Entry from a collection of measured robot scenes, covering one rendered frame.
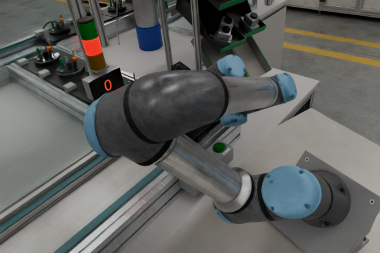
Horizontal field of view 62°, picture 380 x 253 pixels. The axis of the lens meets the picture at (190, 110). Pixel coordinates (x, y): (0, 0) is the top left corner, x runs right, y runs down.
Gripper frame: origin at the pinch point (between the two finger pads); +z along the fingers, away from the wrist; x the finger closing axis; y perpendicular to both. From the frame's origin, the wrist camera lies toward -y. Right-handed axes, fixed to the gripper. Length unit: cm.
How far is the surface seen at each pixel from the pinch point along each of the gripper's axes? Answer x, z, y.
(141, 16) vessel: 54, 56, -51
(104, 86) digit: -20.1, -1.8, -15.2
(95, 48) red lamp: -19.6, -10.1, -25.0
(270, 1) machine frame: 164, 50, -20
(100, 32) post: 43, 87, -61
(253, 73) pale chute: 41.4, -2.5, 10.8
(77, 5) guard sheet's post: -18.7, -14.1, -37.2
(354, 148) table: 36, -28, 53
